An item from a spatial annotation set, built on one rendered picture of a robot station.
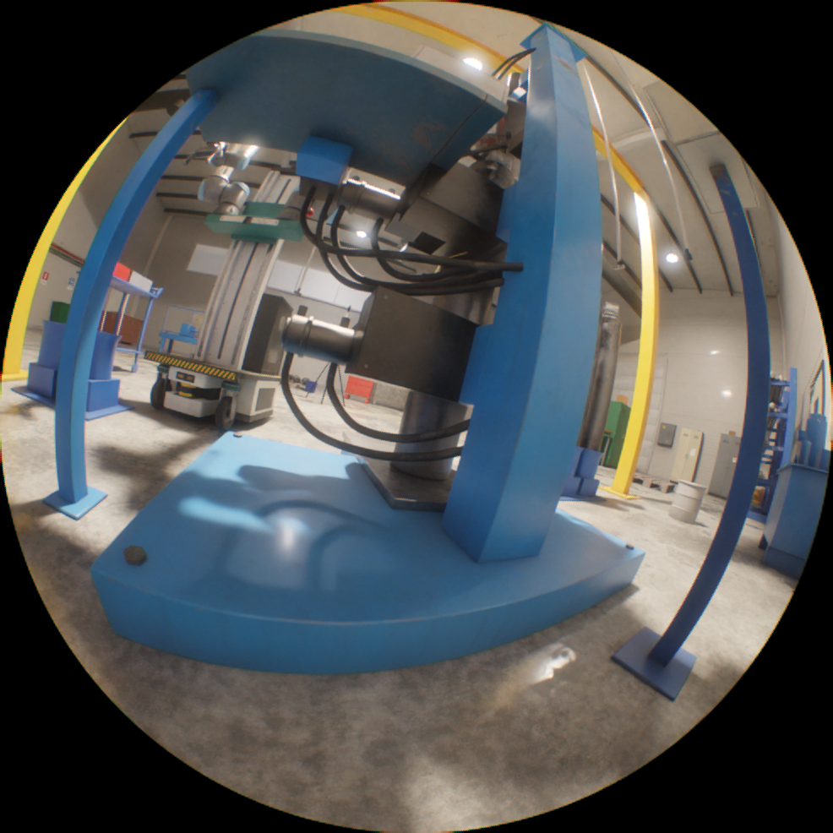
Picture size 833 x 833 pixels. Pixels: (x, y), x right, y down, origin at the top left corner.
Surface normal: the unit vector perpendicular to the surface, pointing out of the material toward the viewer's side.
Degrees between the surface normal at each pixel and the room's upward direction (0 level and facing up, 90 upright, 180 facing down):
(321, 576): 0
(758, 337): 90
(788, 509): 90
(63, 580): 0
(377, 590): 0
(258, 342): 90
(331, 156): 90
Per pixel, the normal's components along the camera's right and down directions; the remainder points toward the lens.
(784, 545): -0.89, -0.21
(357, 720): 0.25, -0.97
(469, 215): 0.38, 0.15
